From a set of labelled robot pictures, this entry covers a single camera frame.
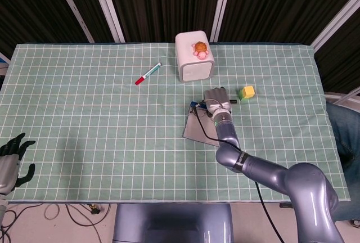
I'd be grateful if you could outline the green checked tablecloth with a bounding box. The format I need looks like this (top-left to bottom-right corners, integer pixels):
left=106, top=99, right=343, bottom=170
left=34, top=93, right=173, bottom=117
left=0, top=42, right=351, bottom=203

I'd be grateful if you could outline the blue white panel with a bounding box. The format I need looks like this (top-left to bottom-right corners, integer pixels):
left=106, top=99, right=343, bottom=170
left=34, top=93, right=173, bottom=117
left=0, top=52, right=11, bottom=68

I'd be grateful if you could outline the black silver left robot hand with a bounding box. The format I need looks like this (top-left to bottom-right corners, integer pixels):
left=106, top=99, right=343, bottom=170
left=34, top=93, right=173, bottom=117
left=0, top=132, right=37, bottom=196

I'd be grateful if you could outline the white aluminium frame rail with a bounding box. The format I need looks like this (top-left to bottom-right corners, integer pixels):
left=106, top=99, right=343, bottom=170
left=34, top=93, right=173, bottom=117
left=323, top=88, right=360, bottom=106

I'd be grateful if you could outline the yellow cube block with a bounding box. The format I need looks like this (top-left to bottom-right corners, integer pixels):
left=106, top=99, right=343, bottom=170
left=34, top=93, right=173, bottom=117
left=242, top=85, right=256, bottom=98

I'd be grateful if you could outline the yellow black floor plug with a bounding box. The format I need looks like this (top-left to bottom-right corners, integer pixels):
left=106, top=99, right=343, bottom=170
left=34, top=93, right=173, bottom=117
left=86, top=203, right=102, bottom=215

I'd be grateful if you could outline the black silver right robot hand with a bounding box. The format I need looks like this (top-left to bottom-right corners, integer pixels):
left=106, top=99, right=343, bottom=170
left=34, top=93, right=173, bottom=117
left=202, top=87, right=233, bottom=119

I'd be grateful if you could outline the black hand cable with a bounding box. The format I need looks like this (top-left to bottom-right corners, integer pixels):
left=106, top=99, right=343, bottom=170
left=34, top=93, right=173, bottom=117
left=188, top=101, right=285, bottom=243

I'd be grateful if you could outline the white aluminium frame post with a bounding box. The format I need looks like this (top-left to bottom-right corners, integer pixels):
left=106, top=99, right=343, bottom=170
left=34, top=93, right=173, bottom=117
left=88, top=0, right=126, bottom=43
left=312, top=0, right=360, bottom=52
left=51, top=0, right=95, bottom=43
left=209, top=0, right=235, bottom=43

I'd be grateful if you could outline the pink turtle toy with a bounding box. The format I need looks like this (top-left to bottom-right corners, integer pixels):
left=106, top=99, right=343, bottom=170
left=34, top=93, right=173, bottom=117
left=191, top=41, right=209, bottom=60

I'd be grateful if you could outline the blue grey robot torso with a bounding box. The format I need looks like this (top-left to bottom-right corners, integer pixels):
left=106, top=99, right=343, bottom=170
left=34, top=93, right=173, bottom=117
left=112, top=202, right=234, bottom=243

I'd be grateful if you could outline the red capped green marker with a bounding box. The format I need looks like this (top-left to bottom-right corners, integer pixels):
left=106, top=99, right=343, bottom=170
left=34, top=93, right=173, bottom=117
left=134, top=62, right=163, bottom=86

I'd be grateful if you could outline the blue glasses case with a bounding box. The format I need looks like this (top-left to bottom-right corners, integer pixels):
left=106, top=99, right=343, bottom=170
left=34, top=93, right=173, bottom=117
left=182, top=101, right=234, bottom=146

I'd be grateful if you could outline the black floor cable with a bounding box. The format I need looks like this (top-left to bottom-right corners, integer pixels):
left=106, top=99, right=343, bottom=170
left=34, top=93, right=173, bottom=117
left=65, top=203, right=113, bottom=227

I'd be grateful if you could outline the black pleated curtain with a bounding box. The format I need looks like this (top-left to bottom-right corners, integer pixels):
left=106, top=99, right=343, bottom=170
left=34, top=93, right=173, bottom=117
left=0, top=0, right=360, bottom=95

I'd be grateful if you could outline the white cube box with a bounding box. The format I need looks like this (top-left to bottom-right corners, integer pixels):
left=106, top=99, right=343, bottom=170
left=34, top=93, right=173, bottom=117
left=174, top=30, right=216, bottom=83

